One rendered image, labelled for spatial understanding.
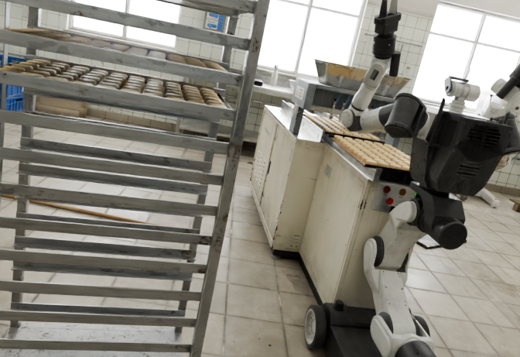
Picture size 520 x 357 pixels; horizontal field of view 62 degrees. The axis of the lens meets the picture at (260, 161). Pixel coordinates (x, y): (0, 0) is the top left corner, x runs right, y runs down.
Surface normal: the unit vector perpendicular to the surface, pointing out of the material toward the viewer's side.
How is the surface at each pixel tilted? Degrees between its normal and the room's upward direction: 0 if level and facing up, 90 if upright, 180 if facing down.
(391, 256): 101
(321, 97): 90
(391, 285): 33
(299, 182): 90
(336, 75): 115
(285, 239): 90
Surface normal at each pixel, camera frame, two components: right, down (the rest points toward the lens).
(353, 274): 0.14, 0.29
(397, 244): 0.03, 0.66
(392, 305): 0.23, -0.64
